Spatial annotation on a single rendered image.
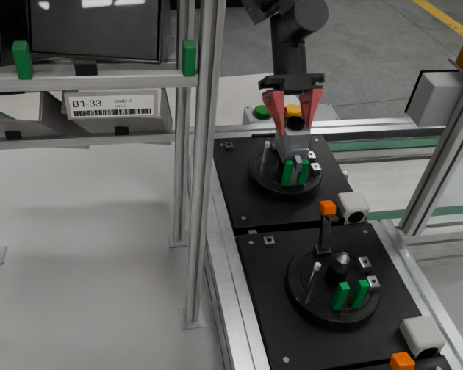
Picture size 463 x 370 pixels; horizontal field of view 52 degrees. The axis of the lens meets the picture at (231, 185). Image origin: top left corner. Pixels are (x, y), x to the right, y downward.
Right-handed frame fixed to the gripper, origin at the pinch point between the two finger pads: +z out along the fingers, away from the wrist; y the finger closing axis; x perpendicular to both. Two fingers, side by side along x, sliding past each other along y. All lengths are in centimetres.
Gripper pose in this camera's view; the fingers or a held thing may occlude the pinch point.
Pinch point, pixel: (294, 131)
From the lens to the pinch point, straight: 83.5
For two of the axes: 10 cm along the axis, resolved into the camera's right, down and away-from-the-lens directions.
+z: 0.8, 10.0, 0.5
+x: -2.0, -0.3, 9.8
